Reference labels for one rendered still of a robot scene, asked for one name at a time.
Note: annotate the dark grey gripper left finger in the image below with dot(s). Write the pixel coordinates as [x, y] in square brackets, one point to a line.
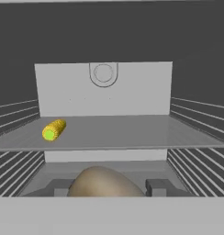
[60, 184]

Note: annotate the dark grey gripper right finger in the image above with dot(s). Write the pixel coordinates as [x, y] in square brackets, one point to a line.
[159, 183]

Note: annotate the yellow corn cob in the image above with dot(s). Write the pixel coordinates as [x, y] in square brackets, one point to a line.
[54, 129]

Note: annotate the grey fridge shelf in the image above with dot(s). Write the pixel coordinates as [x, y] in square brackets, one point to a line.
[132, 131]

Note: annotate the grey fridge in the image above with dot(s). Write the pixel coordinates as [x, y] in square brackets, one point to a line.
[132, 91]

